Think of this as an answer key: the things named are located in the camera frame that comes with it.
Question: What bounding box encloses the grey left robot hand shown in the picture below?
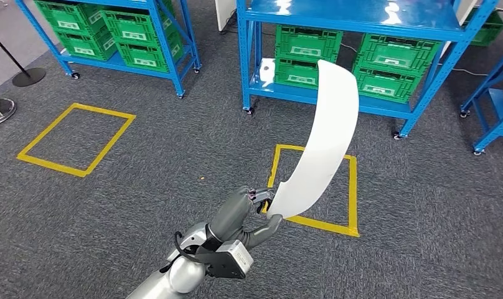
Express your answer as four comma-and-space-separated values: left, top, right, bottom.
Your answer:
207, 186, 284, 250

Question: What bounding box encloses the white curved plastic part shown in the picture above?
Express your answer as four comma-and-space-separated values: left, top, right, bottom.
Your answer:
266, 59, 360, 219

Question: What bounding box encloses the blue metal shelf rack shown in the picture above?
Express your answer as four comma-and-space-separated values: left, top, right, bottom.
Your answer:
459, 43, 503, 156
236, 0, 500, 140
15, 0, 203, 99

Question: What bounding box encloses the yellow floor tape square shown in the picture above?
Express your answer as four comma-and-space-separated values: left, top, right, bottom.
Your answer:
261, 144, 360, 239
16, 103, 137, 178

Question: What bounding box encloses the small white plastic piece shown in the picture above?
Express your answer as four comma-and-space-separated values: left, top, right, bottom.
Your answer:
260, 58, 276, 88

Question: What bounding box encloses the white table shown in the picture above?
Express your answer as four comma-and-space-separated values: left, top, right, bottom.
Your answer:
214, 0, 238, 32
440, 0, 479, 59

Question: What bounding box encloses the black stanchion with base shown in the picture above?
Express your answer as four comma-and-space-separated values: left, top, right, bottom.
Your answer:
0, 26, 47, 88

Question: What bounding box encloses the chrome stanchion base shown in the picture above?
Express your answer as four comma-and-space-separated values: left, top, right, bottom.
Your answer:
0, 98, 17, 128

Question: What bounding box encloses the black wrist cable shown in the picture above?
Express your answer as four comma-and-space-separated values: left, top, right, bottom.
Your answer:
158, 230, 203, 273

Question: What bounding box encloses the white floor cable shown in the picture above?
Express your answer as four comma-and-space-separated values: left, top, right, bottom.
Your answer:
437, 62, 503, 80

